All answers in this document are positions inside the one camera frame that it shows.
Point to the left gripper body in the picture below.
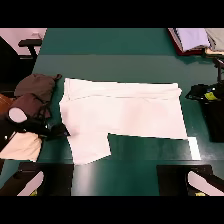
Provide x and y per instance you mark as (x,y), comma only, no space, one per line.
(58,130)

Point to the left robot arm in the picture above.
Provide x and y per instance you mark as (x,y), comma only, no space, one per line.
(30,126)

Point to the brown garment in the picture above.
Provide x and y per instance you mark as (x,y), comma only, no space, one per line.
(38,85)

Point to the cream garment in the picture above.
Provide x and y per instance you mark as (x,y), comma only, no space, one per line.
(21,146)

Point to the grey garment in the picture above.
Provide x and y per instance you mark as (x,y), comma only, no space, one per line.
(216,38)

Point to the maroon garment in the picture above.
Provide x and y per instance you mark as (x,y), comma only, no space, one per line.
(31,104)

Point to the pale lilac garment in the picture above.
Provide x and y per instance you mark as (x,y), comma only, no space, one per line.
(193,37)

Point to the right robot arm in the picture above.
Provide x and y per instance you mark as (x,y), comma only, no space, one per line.
(213,123)

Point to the white shirt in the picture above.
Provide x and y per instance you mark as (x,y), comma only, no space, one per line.
(126,110)

